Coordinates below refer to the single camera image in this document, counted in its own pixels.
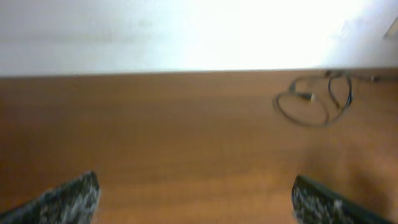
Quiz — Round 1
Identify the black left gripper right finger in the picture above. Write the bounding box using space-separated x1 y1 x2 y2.
291 175 392 224

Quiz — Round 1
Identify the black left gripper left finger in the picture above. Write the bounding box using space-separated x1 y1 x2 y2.
1 171 100 224

